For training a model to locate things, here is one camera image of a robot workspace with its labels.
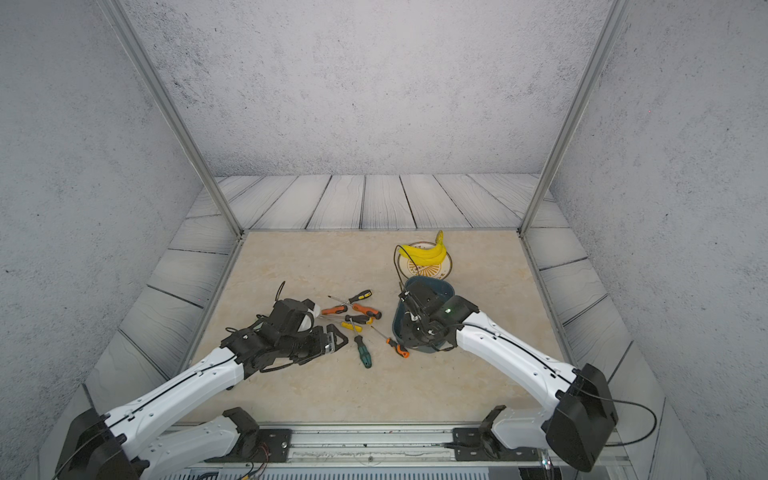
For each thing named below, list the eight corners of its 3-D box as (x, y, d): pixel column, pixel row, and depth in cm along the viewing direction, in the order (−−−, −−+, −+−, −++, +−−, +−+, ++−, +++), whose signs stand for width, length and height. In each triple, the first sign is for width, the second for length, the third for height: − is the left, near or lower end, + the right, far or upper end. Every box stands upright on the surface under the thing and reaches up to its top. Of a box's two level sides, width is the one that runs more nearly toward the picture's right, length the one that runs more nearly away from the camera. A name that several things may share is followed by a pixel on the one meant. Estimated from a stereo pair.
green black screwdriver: (365, 369, 88) (364, 366, 86) (353, 341, 94) (352, 337, 92) (374, 365, 89) (374, 361, 87) (362, 337, 94) (361, 333, 92)
